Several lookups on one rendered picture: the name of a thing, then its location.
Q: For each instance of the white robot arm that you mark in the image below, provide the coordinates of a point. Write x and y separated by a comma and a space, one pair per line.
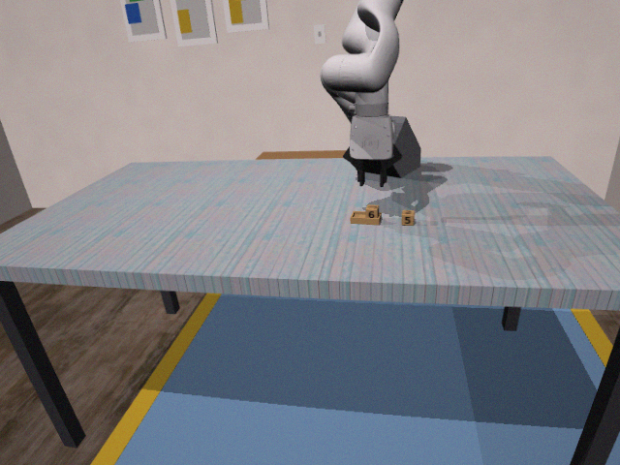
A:
361, 77

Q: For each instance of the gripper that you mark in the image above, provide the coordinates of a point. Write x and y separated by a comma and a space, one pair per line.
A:
370, 141

